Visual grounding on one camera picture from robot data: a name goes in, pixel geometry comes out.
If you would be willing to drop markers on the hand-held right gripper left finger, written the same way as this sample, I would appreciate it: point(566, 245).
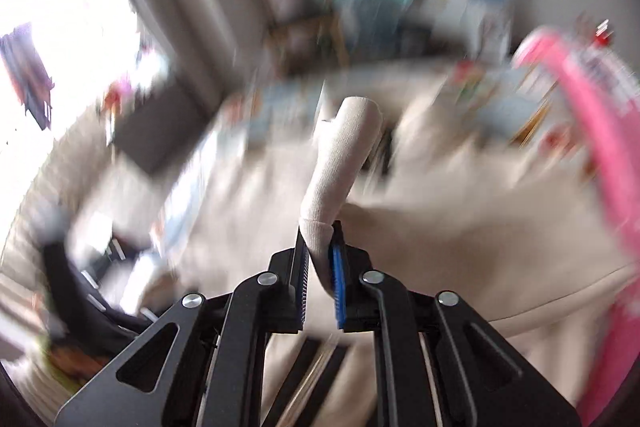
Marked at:
point(301, 302)

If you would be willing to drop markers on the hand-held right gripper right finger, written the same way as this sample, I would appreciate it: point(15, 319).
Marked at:
point(338, 292)

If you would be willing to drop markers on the beige garment with black collar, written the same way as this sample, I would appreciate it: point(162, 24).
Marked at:
point(450, 247)

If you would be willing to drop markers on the dark cabinet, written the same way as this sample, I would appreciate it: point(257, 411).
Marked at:
point(160, 122)

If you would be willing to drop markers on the fruit printed tablecloth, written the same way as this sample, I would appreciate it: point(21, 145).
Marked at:
point(280, 112)

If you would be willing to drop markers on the dark purple cloth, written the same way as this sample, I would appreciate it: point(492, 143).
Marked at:
point(30, 77)

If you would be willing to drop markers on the wooden chair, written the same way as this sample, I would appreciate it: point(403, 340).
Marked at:
point(302, 39)

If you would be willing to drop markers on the white water dispenser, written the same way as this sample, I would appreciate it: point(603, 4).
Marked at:
point(492, 32)

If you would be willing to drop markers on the small red object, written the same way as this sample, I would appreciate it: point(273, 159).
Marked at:
point(603, 34)

